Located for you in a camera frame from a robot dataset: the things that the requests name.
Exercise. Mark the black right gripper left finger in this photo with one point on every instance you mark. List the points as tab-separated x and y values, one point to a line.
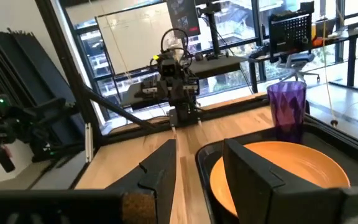
157	174

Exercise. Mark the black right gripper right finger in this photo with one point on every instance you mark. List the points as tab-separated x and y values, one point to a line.
259	193

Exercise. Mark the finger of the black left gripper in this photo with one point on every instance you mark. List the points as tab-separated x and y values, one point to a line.
177	91
163	88

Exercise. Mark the wooden bowl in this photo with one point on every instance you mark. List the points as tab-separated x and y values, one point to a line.
303	161

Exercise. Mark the purple faceted plastic cup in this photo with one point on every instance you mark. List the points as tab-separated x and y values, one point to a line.
286	105

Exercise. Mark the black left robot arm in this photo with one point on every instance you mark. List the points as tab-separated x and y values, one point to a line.
183	115

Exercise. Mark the black tray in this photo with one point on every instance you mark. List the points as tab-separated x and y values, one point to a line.
356	168

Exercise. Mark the black desk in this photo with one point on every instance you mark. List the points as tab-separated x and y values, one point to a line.
353	40
219	65

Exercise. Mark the glass whiteboard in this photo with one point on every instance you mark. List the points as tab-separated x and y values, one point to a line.
135	40

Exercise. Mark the black monitor on stand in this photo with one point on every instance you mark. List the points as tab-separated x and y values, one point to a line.
183	15

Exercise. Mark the white office chair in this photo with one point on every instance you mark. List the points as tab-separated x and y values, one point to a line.
295	63

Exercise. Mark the black pegboard panel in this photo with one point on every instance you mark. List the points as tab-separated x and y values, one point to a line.
291	31

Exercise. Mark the black ribbed panel stack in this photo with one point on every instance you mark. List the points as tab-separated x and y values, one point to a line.
26	62

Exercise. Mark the black diagonal frame brace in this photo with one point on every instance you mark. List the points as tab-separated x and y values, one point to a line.
120	110

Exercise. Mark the silver frame bracket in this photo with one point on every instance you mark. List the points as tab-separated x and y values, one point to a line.
89	143

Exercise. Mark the black frame post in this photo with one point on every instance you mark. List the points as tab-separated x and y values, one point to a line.
70	77

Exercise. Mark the black camera with green light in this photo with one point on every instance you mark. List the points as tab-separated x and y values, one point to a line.
26	130

